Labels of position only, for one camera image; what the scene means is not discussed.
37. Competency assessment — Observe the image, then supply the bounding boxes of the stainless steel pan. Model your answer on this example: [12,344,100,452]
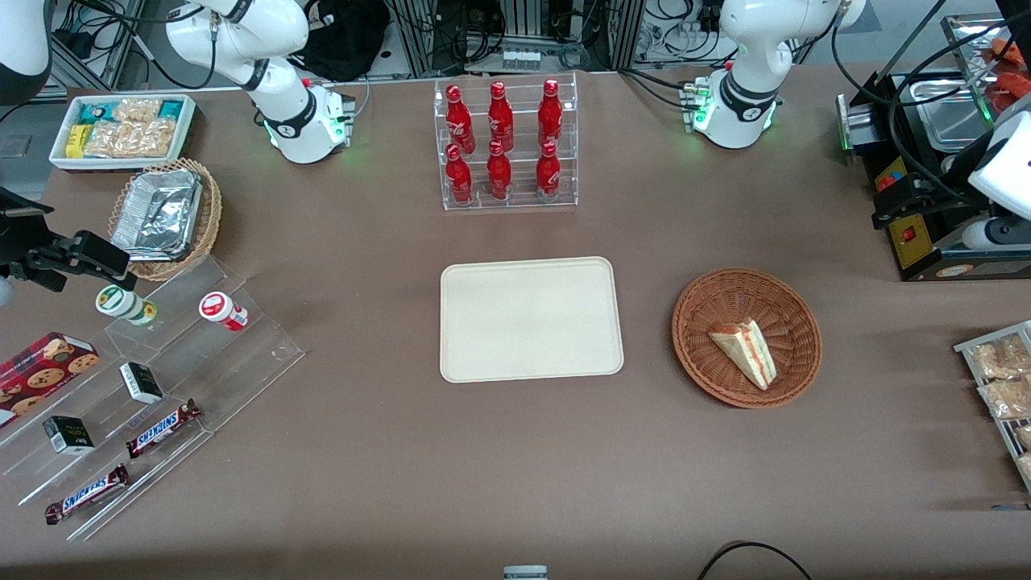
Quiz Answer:
[909,77,993,154]

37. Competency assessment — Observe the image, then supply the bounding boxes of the beige rectangular tray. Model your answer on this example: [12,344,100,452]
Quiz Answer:
[439,256,625,384]

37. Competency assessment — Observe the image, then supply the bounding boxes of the red cookie box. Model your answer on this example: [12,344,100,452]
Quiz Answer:
[0,332,101,428]

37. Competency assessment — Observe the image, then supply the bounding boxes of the black floor cable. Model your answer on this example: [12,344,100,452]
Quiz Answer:
[697,541,814,580]

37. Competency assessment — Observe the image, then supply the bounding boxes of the red capped drink bottle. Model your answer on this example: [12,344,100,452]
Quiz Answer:
[199,291,250,333]

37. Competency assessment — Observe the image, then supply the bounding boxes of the black food warmer appliance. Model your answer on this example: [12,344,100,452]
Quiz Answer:
[836,68,1031,283]

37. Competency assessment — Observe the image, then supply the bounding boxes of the clear acrylic bottle rack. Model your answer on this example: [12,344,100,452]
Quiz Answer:
[433,71,579,213]

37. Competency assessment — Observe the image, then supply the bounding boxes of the clear acrylic stepped stand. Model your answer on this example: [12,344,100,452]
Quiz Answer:
[0,256,305,542]

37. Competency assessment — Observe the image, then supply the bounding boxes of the red cola bottle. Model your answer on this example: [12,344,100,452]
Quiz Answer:
[536,141,561,201]
[538,78,564,147]
[488,81,515,152]
[445,143,474,204]
[445,84,476,154]
[487,140,512,201]

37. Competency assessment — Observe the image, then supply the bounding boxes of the black diagonal rod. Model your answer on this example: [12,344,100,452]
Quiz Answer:
[874,0,951,81]

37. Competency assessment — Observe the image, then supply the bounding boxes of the black clamp piece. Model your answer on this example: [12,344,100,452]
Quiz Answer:
[0,189,55,220]

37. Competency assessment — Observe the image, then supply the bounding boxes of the small black carton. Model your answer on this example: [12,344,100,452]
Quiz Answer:
[119,362,165,405]
[42,416,96,456]

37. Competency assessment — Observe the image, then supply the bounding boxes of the brown round wicker basket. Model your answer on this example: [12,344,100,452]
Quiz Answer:
[671,267,823,409]

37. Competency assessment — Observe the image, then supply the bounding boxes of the Snickers chocolate bar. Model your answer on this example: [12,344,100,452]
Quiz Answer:
[126,399,202,460]
[44,463,130,526]

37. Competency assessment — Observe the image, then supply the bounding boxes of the green capped drink bottle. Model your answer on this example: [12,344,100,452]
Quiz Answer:
[95,284,158,327]

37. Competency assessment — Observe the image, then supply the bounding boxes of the black bag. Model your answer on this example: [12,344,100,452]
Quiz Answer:
[292,0,391,83]

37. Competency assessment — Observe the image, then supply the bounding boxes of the grey snack display tray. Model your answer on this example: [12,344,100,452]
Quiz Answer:
[954,321,1031,494]

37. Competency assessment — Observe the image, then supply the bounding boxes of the glass warmer cover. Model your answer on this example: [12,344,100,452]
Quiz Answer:
[941,12,1031,130]

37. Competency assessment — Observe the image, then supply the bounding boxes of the clear cracker bag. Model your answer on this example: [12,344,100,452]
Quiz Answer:
[84,118,176,159]
[113,98,162,123]

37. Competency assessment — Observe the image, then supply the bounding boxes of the light tan wicker basket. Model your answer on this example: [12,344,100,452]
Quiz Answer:
[107,157,223,283]

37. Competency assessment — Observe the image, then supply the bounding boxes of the red sausage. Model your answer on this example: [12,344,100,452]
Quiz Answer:
[995,71,1031,114]
[989,36,1031,70]

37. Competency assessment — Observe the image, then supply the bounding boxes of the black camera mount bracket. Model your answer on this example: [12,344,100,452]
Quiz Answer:
[0,240,72,293]

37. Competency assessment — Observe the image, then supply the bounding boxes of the aluminium foil container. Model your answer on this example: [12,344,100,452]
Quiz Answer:
[110,168,204,263]

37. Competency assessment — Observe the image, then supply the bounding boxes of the white snack bin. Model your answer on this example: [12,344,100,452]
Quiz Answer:
[48,93,197,172]

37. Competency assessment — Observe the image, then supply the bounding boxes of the triangular sandwich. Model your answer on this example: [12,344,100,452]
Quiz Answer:
[708,320,778,392]

